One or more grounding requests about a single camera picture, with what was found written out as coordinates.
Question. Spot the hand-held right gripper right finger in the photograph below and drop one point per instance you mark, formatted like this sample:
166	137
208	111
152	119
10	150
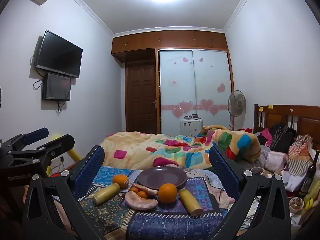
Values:
222	170

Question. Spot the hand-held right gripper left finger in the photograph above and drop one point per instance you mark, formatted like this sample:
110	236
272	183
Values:
93	170

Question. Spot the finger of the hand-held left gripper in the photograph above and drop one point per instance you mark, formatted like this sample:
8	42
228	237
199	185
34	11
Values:
56	146
37	133

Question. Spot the medium orange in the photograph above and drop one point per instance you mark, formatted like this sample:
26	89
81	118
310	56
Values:
120	180

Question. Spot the small tangerine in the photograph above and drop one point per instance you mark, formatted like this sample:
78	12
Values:
142	194
135	190

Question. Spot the large peeled pomelo segment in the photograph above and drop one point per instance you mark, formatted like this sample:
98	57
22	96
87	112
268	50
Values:
141	202

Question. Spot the slim peeled pomelo segment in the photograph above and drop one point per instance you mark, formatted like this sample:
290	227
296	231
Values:
148	190

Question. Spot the large orange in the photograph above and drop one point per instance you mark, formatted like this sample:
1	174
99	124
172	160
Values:
167	193

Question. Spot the purple round plate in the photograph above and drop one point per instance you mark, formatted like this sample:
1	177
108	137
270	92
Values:
162	176

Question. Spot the yellow foam tube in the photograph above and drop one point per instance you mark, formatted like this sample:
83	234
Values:
73	154

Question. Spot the colourful patchwork blanket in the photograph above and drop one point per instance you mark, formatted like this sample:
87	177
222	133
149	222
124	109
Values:
140	145

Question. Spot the white boxy appliance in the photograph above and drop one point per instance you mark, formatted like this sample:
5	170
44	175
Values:
191	127

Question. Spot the pale pink pouch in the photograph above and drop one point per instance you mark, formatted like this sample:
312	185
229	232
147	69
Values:
275	160

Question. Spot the pink clothing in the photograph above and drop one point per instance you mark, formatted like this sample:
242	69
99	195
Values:
266	133

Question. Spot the black backpack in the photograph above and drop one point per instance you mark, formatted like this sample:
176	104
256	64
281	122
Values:
282	137

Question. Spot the standing fan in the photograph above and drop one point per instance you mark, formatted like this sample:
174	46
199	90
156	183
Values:
237	102

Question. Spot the wooden bed headboard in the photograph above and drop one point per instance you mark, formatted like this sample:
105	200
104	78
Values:
280	116

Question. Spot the striped fabric bag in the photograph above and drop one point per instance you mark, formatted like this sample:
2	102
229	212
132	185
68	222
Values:
300	152

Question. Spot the blue patterned tablecloth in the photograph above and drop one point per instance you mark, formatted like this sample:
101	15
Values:
162	225

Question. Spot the small bowl of nuts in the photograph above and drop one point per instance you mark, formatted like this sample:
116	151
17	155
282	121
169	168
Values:
296	204

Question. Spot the brown wooden door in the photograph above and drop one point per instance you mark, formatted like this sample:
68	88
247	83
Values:
141	97

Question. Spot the dark wine bottle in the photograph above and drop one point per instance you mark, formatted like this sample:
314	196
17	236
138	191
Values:
309	176

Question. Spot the yellow plastic item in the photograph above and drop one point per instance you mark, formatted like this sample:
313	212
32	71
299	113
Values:
310	200

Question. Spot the wardrobe with heart stickers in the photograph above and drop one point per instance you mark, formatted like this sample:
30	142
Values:
175	87

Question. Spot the small black wall monitor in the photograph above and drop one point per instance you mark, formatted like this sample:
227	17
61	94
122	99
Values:
57	86

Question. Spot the black wall television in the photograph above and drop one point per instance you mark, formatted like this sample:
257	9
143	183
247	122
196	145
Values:
60	55

